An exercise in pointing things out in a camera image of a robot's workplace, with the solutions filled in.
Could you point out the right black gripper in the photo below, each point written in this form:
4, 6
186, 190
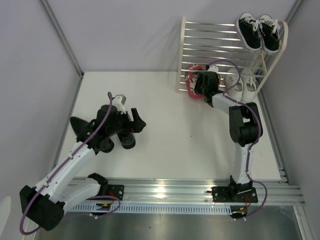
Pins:
199, 81

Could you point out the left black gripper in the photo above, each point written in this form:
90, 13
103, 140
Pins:
135, 126

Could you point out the red green flip-flop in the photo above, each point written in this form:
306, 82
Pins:
219, 80
191, 80

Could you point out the white sneaker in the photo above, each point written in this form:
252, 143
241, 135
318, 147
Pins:
249, 85
233, 84

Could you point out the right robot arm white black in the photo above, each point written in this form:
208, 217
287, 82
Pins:
245, 129

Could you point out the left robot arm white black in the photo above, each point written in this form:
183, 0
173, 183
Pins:
49, 200

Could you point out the cream shoe rack chrome bars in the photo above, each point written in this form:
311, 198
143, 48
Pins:
202, 43

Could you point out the left black canvas sneaker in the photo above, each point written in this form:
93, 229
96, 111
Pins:
247, 28

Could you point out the black canvas sneaker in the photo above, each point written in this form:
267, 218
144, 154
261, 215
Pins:
247, 28
269, 32

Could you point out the right black canvas sneaker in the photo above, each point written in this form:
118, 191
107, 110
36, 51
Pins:
269, 32

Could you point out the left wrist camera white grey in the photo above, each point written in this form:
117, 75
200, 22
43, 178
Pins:
118, 101

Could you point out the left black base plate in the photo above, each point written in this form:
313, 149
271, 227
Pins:
116, 190

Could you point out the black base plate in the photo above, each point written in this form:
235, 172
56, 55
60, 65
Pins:
225, 194
116, 190

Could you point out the slotted grey cable duct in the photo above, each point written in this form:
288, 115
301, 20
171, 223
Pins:
139, 208

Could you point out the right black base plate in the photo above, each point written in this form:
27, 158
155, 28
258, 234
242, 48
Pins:
225, 194

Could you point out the right aluminium frame post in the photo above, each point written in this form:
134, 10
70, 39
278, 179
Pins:
294, 11

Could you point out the aluminium frame post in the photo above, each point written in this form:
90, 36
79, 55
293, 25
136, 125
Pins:
294, 11
48, 11

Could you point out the left aluminium frame post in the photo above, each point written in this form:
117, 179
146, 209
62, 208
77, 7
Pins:
48, 11

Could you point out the aluminium mounting rail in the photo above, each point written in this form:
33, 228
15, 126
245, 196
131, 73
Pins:
196, 192

